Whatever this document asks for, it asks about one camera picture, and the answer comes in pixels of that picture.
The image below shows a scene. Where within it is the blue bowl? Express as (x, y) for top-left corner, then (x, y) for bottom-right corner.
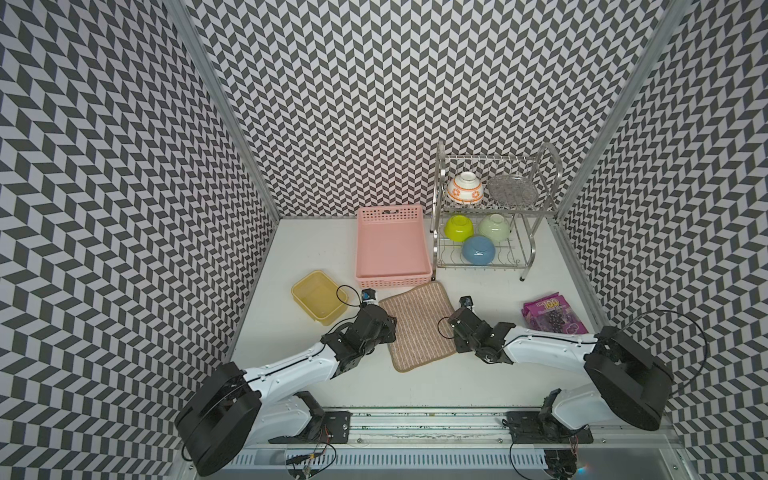
(461, 235), (496, 266)

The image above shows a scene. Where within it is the grey speckled plate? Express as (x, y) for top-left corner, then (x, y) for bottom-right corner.
(487, 174), (539, 207)

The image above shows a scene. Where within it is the yellow plastic container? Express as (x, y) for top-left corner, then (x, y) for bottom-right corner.
(291, 270), (348, 326)

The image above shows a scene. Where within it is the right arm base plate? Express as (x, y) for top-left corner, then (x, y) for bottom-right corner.
(502, 411), (594, 445)

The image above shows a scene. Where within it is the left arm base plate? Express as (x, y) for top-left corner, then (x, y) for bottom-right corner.
(269, 411), (352, 445)

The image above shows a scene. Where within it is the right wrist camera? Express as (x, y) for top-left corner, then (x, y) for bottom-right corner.
(459, 296), (473, 310)

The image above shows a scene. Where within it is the purple snack bag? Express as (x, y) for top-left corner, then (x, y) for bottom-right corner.
(521, 293), (588, 335)

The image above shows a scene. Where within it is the lime green bowl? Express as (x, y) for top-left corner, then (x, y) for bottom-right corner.
(443, 215), (474, 243)

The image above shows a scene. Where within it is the pink plastic basket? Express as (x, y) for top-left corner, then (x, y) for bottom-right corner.
(355, 204), (432, 290)

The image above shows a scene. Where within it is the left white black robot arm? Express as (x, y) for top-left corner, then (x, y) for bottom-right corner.
(174, 304), (397, 477)

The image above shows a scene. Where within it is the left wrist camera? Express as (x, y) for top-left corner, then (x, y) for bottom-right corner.
(360, 288), (378, 305)

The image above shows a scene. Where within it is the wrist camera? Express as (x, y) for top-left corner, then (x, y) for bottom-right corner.
(459, 296), (473, 310)
(360, 288), (378, 305)

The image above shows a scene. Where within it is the metal two-tier dish rack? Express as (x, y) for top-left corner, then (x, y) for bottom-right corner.
(430, 141), (564, 281)

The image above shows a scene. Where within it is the pale green bowl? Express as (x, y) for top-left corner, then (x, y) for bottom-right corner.
(478, 213), (511, 244)

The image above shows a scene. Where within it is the brown striped square dishcloth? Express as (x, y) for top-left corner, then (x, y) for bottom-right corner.
(379, 281), (456, 373)

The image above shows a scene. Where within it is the white orange patterned bowl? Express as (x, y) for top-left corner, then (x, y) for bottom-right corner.
(447, 171), (484, 204)

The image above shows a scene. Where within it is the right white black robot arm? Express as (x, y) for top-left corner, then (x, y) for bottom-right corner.
(446, 307), (673, 431)

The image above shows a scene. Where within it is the aluminium front rail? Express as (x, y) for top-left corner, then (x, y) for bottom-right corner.
(234, 399), (682, 452)

